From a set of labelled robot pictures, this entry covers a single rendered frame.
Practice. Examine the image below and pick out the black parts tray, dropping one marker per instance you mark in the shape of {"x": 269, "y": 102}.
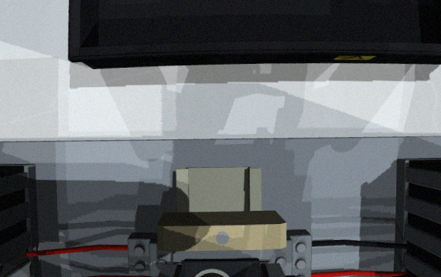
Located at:
{"x": 137, "y": 33}

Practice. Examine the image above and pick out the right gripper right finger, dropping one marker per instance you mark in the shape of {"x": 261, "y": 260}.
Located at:
{"x": 273, "y": 270}

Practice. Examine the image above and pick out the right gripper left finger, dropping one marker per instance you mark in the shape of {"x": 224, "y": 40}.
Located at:
{"x": 169, "y": 270}

